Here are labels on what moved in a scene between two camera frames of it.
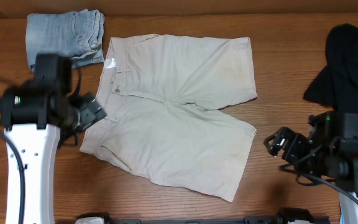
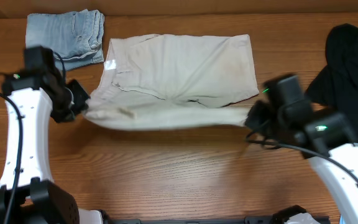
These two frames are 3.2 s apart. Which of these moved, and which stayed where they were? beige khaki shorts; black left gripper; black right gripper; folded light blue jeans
Moved: black right gripper; black left gripper; beige khaki shorts
Stayed: folded light blue jeans
